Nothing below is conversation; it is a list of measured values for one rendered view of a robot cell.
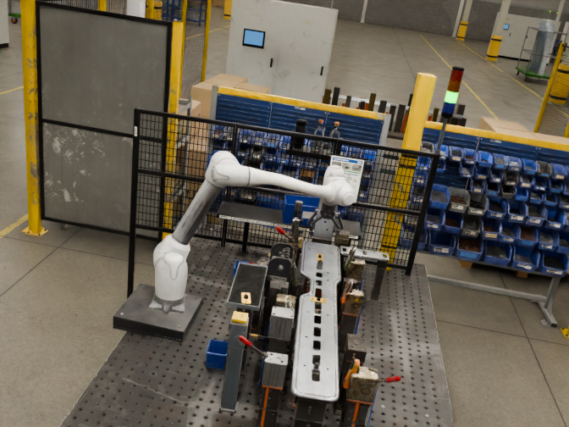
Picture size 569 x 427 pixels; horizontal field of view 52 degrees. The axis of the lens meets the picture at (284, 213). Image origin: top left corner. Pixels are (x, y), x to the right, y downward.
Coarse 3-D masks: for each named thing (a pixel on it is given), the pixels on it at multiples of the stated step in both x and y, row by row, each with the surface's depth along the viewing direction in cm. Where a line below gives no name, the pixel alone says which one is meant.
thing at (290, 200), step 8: (288, 200) 369; (296, 200) 369; (304, 200) 370; (312, 200) 370; (288, 208) 354; (304, 208) 355; (312, 208) 355; (288, 216) 356; (304, 216) 357; (304, 224) 359
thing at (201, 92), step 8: (208, 80) 733; (216, 80) 740; (224, 80) 748; (232, 80) 756; (240, 80) 763; (192, 88) 687; (200, 88) 685; (208, 88) 690; (240, 88) 717; (248, 88) 723; (256, 88) 730; (264, 88) 737; (192, 96) 691; (200, 96) 689; (208, 96) 686; (208, 104) 690; (208, 112) 693
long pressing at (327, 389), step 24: (312, 264) 318; (336, 264) 322; (312, 288) 294; (336, 288) 299; (312, 312) 274; (336, 312) 277; (312, 336) 255; (336, 336) 258; (336, 360) 242; (312, 384) 226; (336, 384) 228
